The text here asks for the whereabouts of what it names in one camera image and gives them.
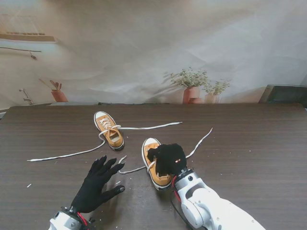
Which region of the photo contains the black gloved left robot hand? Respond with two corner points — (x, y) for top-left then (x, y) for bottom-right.
(71, 155), (126, 214)

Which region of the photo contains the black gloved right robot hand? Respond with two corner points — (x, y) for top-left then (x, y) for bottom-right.
(146, 143), (188, 177)

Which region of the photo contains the white shoelace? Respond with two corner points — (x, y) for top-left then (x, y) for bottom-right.
(26, 117), (183, 162)
(118, 127), (213, 175)

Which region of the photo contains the printed kitchen backdrop cloth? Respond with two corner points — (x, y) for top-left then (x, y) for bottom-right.
(0, 0), (307, 106)

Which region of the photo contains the red left wrist cable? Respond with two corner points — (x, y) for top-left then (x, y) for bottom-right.
(76, 212), (89, 227)

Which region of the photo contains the red wrist cable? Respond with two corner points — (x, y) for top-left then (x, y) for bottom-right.
(76, 212), (89, 227)
(172, 176), (182, 202)

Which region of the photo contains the red right wrist cable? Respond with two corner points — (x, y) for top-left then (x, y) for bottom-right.
(172, 176), (182, 202)

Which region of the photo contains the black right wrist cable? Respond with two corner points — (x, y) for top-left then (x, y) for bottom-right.
(170, 201), (192, 230)

